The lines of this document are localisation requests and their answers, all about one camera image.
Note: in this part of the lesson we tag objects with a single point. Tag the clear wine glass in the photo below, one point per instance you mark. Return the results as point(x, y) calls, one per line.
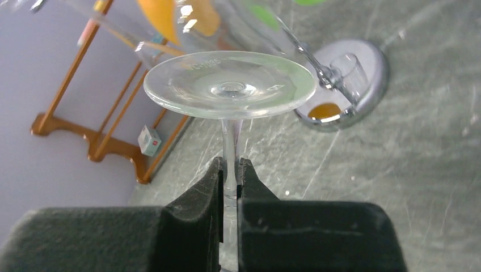
point(142, 37)
point(230, 86)
point(253, 26)

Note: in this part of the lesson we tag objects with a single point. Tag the green plastic wine glass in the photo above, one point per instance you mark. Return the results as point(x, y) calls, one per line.
point(285, 9)

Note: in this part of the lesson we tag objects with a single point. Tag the orange plastic wine glass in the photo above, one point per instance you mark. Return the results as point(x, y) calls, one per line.
point(172, 19)

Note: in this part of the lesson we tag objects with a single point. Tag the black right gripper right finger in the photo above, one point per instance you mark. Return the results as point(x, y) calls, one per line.
point(283, 235)

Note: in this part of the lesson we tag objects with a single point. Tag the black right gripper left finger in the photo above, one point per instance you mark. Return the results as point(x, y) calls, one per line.
point(184, 235)

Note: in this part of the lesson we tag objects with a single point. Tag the chrome wine glass rack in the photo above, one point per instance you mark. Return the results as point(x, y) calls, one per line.
point(353, 75)

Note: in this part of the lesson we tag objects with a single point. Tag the small teal white box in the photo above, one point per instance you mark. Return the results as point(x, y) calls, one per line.
point(149, 141)

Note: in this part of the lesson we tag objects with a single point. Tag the wooden shelf rack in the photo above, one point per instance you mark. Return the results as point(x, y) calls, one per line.
point(101, 141)

